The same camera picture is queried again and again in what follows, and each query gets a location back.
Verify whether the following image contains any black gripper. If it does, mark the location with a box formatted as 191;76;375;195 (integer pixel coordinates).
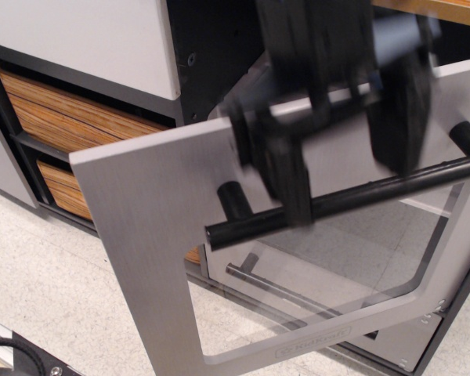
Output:
226;1;441;226

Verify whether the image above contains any black oven door handle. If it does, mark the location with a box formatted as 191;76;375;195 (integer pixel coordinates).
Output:
205;121;470;251

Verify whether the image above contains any grey toy oven door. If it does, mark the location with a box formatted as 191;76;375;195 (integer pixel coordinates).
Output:
70;60;470;375

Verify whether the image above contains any grey lower oven drawer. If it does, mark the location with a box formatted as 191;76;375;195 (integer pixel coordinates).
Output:
200;195;455;373

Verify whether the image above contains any wooden countertop edge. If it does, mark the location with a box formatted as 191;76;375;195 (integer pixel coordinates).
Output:
371;0;470;26

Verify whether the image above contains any upper wood-pattern storage bin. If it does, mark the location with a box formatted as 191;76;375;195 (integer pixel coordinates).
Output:
0;66;167;153

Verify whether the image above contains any wood-pattern storage bin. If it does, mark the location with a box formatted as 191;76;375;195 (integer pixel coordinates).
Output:
36;157;201;266
0;66;167;153

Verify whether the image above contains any dark grey kitchen cabinet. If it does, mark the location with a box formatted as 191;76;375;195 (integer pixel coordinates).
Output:
0;1;470;375

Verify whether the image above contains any lower wood-pattern storage bin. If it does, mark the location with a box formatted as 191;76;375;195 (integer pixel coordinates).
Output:
36;157;201;266

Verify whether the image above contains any black drawer handle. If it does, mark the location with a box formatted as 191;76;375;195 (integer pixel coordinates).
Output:
226;252;341;318

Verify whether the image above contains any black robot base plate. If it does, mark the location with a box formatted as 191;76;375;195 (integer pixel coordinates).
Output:
12;332;81;376

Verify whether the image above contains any black braided cable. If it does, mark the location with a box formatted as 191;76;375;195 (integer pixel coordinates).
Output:
0;337;48;376

